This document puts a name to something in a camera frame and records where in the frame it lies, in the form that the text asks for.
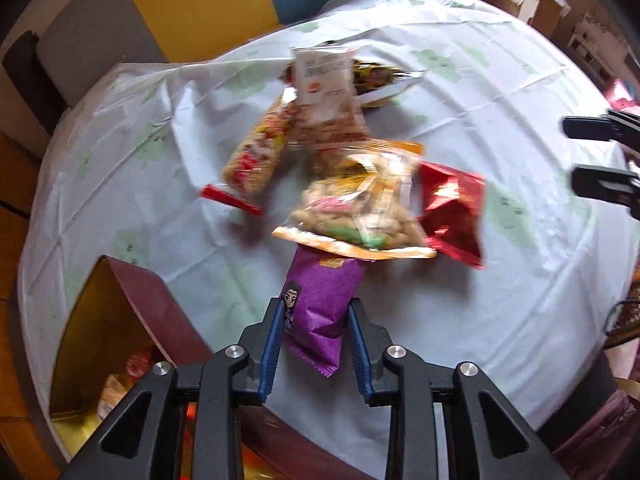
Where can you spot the maroon gold gift box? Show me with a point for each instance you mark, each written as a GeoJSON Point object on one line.
{"type": "Point", "coordinates": [192, 415]}

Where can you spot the shiny red foil packet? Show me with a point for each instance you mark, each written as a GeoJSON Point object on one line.
{"type": "Point", "coordinates": [452, 203]}

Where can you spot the brown gold foil packet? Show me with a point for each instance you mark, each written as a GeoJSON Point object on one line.
{"type": "Point", "coordinates": [376, 84]}

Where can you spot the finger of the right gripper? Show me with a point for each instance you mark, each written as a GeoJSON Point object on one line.
{"type": "Point", "coordinates": [615, 125]}
{"type": "Point", "coordinates": [614, 186]}

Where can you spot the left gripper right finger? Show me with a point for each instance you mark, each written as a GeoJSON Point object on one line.
{"type": "Point", "coordinates": [368, 344]}

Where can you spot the grey yellow blue chair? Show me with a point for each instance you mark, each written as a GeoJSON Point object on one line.
{"type": "Point", "coordinates": [89, 37]}

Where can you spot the small red floral snack packet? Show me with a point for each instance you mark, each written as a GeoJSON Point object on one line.
{"type": "Point", "coordinates": [139, 363]}

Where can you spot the black chair back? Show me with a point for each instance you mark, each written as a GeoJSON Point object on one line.
{"type": "Point", "coordinates": [32, 82]}

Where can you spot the white green-cloud tablecloth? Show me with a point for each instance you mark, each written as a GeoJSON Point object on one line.
{"type": "Point", "coordinates": [214, 154]}

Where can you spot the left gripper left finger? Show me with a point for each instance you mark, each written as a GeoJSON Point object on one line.
{"type": "Point", "coordinates": [269, 346]}

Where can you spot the white plastic stool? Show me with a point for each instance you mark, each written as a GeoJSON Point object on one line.
{"type": "Point", "coordinates": [599, 53]}

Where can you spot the white Ba Zhen packet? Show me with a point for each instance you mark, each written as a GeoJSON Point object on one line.
{"type": "Point", "coordinates": [327, 114]}

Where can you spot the purple snack packet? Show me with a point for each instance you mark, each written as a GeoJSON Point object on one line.
{"type": "Point", "coordinates": [316, 295]}

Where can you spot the red-end rice cracker bar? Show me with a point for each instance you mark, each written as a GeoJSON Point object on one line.
{"type": "Point", "coordinates": [254, 161]}

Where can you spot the orange-edged nut packet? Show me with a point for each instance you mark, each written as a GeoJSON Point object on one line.
{"type": "Point", "coordinates": [357, 203]}

